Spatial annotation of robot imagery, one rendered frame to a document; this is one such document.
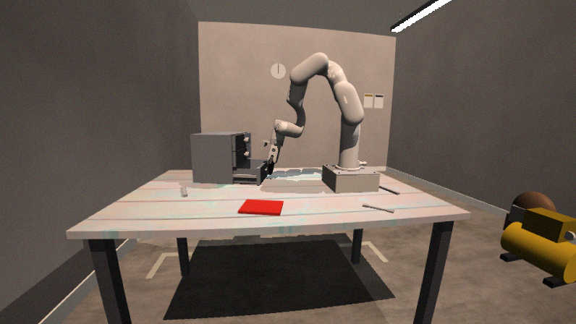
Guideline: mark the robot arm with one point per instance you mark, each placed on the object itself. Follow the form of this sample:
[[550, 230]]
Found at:
[[347, 99]]

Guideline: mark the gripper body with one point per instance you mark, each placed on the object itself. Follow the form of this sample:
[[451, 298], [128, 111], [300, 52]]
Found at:
[[274, 150]]

